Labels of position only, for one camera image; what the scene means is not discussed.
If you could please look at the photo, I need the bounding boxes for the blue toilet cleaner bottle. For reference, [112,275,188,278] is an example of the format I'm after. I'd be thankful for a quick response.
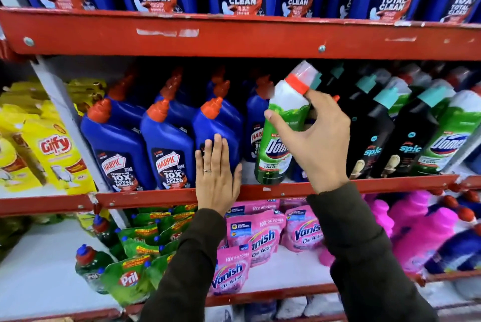
[192,97,243,183]

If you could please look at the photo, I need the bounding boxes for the blue white red-capped bottle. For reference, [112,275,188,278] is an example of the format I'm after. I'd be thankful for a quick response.
[424,207,481,276]
[456,190,481,221]

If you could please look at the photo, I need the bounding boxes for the person's right forearm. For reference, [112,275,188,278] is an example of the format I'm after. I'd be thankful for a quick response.
[306,181,441,322]

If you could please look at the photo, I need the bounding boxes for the blue plastic packet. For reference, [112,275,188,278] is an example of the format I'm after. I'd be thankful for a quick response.
[244,300,278,322]

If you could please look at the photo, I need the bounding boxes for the person's right hand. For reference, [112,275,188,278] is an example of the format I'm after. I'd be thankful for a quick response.
[264,89,352,195]

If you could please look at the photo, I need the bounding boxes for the row of black teal-capped bottles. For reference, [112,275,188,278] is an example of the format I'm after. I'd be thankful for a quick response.
[312,63,457,180]

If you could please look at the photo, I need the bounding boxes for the dark green packets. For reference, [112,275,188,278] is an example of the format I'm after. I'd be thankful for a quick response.
[0,216,32,260]

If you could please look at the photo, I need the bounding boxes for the stack of yellow pouches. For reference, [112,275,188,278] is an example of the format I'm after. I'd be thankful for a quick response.
[0,77,108,197]

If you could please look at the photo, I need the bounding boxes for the person's left forearm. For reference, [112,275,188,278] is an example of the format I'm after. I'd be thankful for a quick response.
[138,208,228,322]

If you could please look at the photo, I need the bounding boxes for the pile of green refill pouches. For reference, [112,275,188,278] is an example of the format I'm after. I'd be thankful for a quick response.
[99,203,198,308]

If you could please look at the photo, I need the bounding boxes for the pink stain remover pouch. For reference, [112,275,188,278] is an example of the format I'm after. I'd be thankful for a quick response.
[210,245,253,297]
[280,198,309,213]
[225,199,281,218]
[281,205,324,253]
[225,210,287,268]

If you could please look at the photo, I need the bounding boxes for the group of blue orange-capped bottles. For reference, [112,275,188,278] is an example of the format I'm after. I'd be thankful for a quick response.
[80,66,276,193]

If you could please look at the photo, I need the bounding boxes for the green white cleaner bottle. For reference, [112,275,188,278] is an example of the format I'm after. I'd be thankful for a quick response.
[410,89,481,177]
[254,61,321,185]
[387,76,413,120]

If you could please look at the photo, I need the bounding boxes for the white plastic packet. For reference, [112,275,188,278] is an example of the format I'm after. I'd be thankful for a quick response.
[275,296,309,320]
[304,293,345,318]

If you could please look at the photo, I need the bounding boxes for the red metal shelf rail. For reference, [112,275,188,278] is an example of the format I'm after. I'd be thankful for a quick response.
[0,7,481,61]
[0,193,95,218]
[94,174,481,210]

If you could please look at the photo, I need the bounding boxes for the green dish liquid bottle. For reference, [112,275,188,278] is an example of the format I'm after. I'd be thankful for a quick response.
[92,214,125,259]
[75,244,115,295]

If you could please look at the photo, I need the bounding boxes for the person's left hand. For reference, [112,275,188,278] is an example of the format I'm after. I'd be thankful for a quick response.
[195,134,243,217]

